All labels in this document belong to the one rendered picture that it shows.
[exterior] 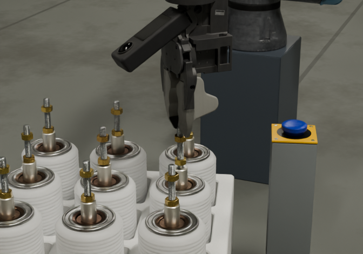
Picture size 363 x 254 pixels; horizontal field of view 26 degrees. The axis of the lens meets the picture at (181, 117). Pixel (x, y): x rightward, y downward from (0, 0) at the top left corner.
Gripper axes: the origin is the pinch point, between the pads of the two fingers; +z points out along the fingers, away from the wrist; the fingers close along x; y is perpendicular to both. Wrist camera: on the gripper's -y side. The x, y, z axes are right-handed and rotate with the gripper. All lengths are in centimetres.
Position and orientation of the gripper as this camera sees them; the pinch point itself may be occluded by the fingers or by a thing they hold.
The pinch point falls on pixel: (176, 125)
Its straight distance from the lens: 116.8
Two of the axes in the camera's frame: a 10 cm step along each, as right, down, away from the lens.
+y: 9.1, -1.5, 3.8
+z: 0.0, 9.3, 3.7
